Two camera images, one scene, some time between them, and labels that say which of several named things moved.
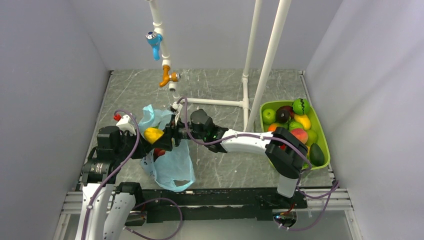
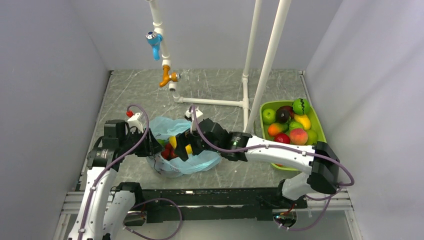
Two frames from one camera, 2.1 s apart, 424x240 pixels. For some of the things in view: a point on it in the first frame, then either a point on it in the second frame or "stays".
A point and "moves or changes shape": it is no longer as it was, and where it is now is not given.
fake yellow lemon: (152, 134) → (173, 142)
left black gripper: (143, 149) stays
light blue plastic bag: (175, 170) moves or changes shape
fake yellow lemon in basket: (304, 119) stays
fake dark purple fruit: (283, 113) stays
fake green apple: (268, 116) stays
